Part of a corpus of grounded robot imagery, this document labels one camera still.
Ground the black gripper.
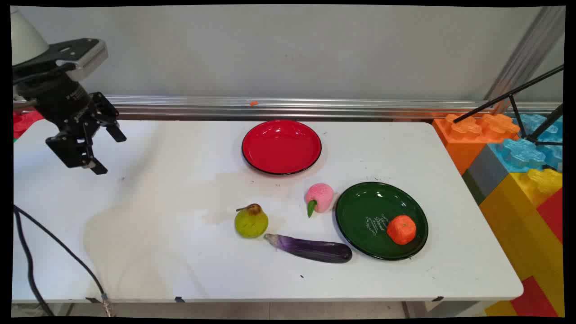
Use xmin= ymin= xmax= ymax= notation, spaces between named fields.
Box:
xmin=14 ymin=71 xmax=127 ymax=176

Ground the orange toy tangerine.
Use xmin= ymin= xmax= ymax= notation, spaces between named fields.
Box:
xmin=387 ymin=215 xmax=417 ymax=246

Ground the large red building block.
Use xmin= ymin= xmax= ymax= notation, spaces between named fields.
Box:
xmin=535 ymin=188 xmax=565 ymax=244
xmin=13 ymin=110 xmax=45 ymax=141
xmin=510 ymin=276 xmax=559 ymax=318

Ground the green toy pear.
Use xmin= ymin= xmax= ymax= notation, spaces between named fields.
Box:
xmin=234 ymin=203 xmax=269 ymax=239

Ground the red plate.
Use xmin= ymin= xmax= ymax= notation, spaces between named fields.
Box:
xmin=241 ymin=119 xmax=322 ymax=176

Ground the pink toy peach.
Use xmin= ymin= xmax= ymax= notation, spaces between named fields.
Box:
xmin=305 ymin=183 xmax=335 ymax=219

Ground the purple toy eggplant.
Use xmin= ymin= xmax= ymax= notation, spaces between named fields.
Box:
xmin=264 ymin=233 xmax=353 ymax=264

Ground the dark green plate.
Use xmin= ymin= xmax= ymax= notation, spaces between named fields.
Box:
xmin=335 ymin=181 xmax=429 ymax=261

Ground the large orange building block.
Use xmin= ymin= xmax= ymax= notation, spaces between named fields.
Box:
xmin=432 ymin=112 xmax=521 ymax=176

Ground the large grey building block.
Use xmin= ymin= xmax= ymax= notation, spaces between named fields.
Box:
xmin=462 ymin=143 xmax=510 ymax=207

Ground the black tripod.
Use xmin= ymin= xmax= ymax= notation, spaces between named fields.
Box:
xmin=452 ymin=65 xmax=564 ymax=147

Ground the large blue building block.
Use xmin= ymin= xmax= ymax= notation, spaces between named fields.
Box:
xmin=488 ymin=113 xmax=564 ymax=174

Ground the large yellow building block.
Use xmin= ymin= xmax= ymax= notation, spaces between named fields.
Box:
xmin=479 ymin=168 xmax=565 ymax=317

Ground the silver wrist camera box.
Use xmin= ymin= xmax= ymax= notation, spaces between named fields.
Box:
xmin=13 ymin=38 xmax=109 ymax=84

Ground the black cable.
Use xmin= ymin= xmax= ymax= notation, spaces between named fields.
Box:
xmin=13 ymin=205 xmax=114 ymax=316

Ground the aluminium rail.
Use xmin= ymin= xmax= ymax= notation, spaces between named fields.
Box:
xmin=13 ymin=94 xmax=563 ymax=121

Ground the aluminium frame post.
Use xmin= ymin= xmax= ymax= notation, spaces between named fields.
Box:
xmin=484 ymin=6 xmax=566 ymax=114

